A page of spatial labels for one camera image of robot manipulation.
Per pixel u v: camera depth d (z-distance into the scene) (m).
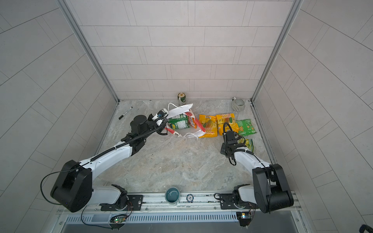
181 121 0.96
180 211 0.69
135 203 0.71
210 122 0.97
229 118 0.99
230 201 0.71
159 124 0.69
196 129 0.94
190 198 0.73
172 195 0.73
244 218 0.68
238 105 1.12
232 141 0.69
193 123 0.91
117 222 0.65
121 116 1.05
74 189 0.40
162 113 0.66
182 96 1.05
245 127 0.96
